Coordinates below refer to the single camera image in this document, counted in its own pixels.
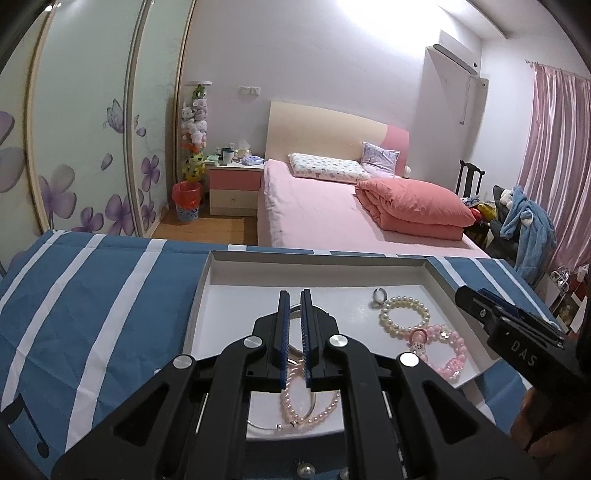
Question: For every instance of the tissue box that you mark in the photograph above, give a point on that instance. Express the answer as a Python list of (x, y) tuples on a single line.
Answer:
[(243, 152)]

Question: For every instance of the dark office chair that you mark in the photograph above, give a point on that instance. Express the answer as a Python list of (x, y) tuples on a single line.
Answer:
[(501, 235)]

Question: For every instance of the folded light blue cloth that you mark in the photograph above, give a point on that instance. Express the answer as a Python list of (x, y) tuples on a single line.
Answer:
[(253, 161)]

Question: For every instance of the white wall switch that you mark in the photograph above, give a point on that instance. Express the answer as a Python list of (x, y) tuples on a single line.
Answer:
[(249, 90)]

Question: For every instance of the pink curtain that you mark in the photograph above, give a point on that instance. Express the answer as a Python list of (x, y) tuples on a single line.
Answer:
[(558, 152)]

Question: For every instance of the colourful plush toys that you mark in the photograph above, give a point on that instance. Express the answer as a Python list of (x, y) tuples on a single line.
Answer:
[(485, 211)]

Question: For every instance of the blue plush robe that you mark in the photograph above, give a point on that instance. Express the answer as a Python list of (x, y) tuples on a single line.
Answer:
[(531, 230)]

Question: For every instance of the folded coral quilt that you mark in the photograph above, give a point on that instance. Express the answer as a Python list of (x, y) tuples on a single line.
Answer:
[(411, 205)]

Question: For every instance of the white patterned pillow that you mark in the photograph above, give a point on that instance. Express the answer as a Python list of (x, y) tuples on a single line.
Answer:
[(323, 166)]

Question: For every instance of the thin silver bangle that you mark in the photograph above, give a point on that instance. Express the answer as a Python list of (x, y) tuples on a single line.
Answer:
[(278, 427)]

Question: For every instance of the curtain rod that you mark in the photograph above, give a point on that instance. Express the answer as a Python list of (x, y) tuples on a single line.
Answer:
[(554, 68)]

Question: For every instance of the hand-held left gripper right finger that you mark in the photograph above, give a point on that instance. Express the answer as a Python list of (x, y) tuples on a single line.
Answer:
[(306, 341)]

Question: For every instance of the pink and cream nightstand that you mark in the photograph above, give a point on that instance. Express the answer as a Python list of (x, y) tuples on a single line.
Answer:
[(233, 194)]

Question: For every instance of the blue striped tablecloth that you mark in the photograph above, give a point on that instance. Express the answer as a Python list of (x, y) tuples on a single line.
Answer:
[(115, 300)]

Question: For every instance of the bed with pink sheet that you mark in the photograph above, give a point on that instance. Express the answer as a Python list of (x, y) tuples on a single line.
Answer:
[(314, 212)]

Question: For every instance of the person's right hand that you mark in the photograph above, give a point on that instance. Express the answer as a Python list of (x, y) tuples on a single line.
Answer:
[(526, 415)]

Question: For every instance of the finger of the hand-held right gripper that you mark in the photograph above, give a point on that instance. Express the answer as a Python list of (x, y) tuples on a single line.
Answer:
[(471, 302), (496, 299)]

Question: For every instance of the flower print sliding wardrobe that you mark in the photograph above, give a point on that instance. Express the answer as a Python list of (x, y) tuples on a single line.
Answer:
[(83, 115)]

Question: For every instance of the large pearl earring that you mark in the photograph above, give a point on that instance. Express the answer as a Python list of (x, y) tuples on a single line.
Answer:
[(305, 470)]

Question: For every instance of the grey cardboard tray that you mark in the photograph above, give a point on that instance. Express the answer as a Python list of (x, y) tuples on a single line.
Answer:
[(323, 286)]

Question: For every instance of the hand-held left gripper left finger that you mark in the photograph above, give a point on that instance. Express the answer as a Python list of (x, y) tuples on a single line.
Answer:
[(285, 341)]

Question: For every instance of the dark wooden chair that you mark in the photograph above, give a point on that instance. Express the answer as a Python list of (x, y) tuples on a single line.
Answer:
[(464, 177)]

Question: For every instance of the metal rack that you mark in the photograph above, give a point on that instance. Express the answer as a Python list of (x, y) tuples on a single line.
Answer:
[(561, 277)]

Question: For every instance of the lavender pillow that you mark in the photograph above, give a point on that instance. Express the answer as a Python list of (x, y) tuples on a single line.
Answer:
[(381, 159)]

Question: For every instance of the white air conditioner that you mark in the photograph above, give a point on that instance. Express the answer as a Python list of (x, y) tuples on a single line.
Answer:
[(455, 57)]

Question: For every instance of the red trash bin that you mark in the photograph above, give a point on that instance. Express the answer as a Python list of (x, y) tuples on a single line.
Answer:
[(187, 203)]

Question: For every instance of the cream and pink headboard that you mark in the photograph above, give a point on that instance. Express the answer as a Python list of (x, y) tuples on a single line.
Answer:
[(323, 134)]

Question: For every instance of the plush toy display tube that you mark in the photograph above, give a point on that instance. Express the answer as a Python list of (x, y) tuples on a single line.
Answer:
[(195, 124)]

